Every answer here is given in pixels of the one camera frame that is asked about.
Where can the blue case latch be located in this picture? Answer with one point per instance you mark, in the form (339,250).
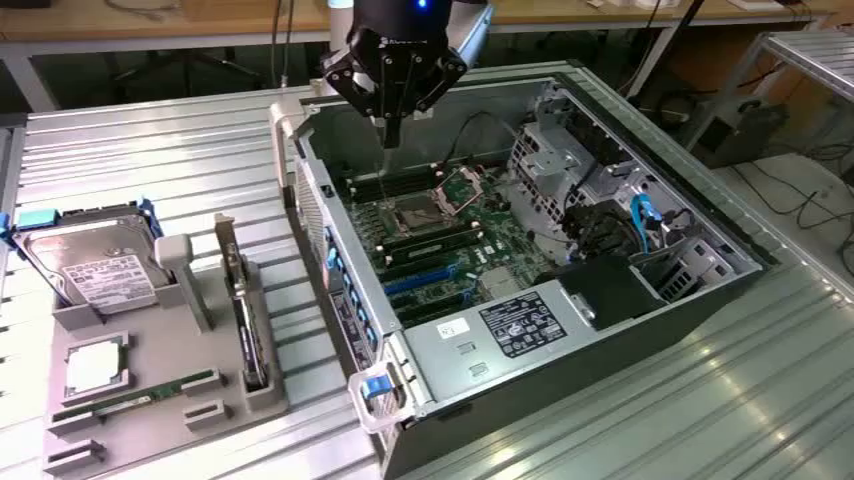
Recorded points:
(374,387)

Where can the black installed RAM stick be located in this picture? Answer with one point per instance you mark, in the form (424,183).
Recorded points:
(434,245)

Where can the green RAM stick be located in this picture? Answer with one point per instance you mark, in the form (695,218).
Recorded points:
(147,395)

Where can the green motherboard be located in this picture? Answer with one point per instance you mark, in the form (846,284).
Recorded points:
(494,245)

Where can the metal disk bay cage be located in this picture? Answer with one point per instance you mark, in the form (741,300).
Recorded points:
(547,165)

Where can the silver CPU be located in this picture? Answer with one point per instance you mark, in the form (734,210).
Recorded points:
(93,367)

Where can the blue expansion slot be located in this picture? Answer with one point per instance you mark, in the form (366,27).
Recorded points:
(420,280)

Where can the graphics card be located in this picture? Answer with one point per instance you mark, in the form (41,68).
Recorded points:
(241,300)

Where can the silver hard disk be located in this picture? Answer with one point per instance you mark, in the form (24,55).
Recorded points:
(93,265)

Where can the open black PC case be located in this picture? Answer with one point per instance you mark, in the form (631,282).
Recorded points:
(507,350)

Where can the wooden desk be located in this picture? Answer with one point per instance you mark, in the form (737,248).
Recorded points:
(167,20)

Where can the grey parts rack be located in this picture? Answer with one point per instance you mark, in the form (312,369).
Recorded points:
(160,400)

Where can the metal socket cover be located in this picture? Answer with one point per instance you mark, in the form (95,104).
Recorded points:
(460,189)

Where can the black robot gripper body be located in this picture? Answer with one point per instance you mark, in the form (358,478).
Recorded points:
(400,30)

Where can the CPU socket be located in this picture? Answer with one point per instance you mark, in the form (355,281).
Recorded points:
(416,216)

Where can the silver chipset heat sink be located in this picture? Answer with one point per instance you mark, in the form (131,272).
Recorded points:
(500,282)

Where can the grey power supply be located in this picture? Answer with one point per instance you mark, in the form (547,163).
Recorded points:
(534,325)

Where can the metal slat side table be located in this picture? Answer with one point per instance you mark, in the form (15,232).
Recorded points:
(807,55)

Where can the black box on floor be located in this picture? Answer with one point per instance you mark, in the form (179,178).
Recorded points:
(741,135)

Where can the black plastic shroud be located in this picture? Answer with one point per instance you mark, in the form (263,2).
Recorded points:
(607,292)

